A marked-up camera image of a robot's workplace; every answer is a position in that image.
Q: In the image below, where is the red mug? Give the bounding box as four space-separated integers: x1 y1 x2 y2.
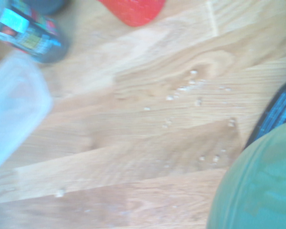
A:
96 0 167 28

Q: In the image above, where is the clear plastic container lid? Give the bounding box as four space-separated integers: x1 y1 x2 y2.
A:
0 49 54 176

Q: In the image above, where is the spice jar with black lid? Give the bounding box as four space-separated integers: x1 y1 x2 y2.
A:
0 0 70 65

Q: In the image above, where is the black plastic tray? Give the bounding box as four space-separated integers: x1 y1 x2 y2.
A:
244 77 286 150

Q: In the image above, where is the green ceramic bowl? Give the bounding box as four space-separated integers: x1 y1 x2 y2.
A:
206 119 286 229

